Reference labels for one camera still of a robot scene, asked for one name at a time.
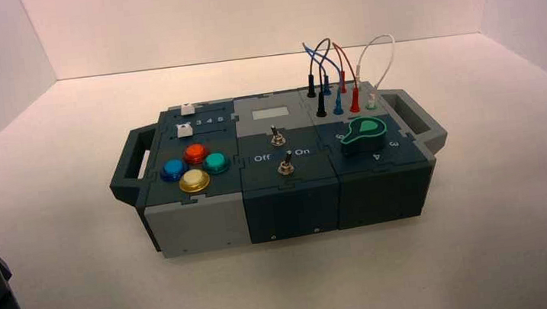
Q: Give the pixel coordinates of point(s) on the dark teal grey task box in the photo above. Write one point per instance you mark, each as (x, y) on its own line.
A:
(289, 207)

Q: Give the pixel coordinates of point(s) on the grey rectangular display screen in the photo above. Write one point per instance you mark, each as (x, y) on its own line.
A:
(269, 114)

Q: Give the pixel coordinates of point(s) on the green round push button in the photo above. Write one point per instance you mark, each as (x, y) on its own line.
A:
(216, 163)

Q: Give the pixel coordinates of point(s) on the red round push button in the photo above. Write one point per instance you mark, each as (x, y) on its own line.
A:
(195, 154)

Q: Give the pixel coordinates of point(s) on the yellow round push button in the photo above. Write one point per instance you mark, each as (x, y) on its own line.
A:
(194, 181)

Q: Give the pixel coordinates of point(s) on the green rotary selector knob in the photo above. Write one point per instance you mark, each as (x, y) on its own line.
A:
(364, 137)

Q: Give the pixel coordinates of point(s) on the white slider block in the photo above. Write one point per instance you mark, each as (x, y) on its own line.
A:
(187, 110)
(184, 130)

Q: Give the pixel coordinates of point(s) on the blue round push button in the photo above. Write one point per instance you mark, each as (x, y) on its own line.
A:
(173, 170)

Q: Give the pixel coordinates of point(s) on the small metal toggle switch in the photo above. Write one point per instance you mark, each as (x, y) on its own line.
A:
(285, 166)
(277, 137)

